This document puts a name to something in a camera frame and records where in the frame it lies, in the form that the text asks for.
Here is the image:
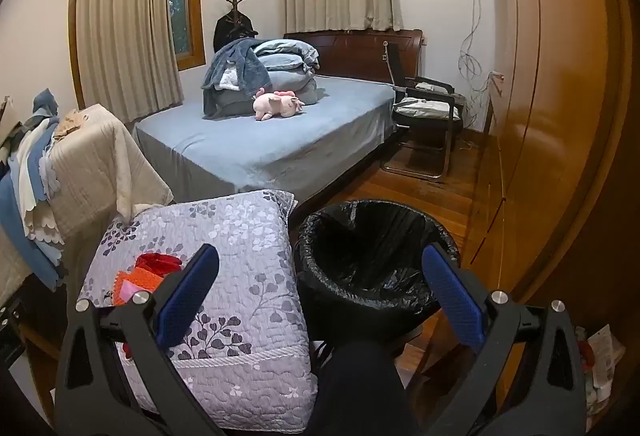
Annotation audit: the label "pile of white packets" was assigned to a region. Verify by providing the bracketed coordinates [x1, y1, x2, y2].
[575, 323, 626, 417]

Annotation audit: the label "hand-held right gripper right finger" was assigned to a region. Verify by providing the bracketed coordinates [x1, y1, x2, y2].
[421, 242, 587, 436]

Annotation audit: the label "bin with black bag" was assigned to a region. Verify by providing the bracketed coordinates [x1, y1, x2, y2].
[297, 199, 461, 347]

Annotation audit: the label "person's dark trouser leg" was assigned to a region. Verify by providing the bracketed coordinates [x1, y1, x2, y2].
[305, 341, 416, 436]

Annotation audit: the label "bed with blue sheet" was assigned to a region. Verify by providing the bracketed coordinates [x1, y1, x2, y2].
[134, 75, 401, 207]

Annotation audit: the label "cream scalloped cloth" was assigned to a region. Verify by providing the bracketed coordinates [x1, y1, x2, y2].
[15, 116, 66, 247]

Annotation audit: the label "orange knitted cloth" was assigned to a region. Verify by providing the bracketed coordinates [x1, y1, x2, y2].
[111, 268, 163, 307]

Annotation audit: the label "dark blue cloth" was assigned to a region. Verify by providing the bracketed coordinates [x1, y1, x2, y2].
[0, 116, 68, 289]

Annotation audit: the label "teal cloth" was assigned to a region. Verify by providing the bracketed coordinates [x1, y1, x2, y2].
[32, 88, 62, 118]

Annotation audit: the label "black metal frame chair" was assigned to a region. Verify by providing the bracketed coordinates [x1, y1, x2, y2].
[381, 41, 466, 182]

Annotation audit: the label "light blue scalloped cloth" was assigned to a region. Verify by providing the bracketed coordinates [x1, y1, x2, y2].
[35, 151, 63, 197]

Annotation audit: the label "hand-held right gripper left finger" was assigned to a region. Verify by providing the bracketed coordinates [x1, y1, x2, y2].
[54, 243, 236, 436]

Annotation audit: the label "tan lace cloth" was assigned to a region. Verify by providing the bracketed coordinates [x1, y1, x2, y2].
[54, 110, 91, 139]

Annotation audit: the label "hanging wall cables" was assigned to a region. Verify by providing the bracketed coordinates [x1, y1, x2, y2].
[457, 0, 503, 127]

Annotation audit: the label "dark grey cloth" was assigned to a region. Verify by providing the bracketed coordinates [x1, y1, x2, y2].
[7, 113, 38, 152]

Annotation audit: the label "red cloth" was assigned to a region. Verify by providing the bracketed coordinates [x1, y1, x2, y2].
[134, 253, 183, 278]

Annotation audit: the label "floral grey quilt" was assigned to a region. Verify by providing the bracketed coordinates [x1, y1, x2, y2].
[77, 189, 318, 434]

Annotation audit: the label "wooden framed window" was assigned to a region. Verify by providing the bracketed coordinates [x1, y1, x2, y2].
[167, 0, 207, 72]

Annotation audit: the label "folded blue bedding pile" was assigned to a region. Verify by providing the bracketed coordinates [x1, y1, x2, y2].
[250, 38, 321, 107]

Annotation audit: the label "wooden wardrobe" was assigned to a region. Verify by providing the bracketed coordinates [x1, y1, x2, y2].
[462, 0, 631, 317]

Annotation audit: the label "pink plush toy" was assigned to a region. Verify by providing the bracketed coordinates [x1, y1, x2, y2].
[251, 87, 306, 122]

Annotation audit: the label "dark wooden headboard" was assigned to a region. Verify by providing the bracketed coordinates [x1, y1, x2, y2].
[283, 30, 425, 89]

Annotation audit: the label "white chair cushion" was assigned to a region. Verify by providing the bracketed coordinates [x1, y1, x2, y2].
[394, 96, 453, 117]

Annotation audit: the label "beige quilted blanket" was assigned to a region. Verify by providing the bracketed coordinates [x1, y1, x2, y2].
[0, 103, 175, 297]

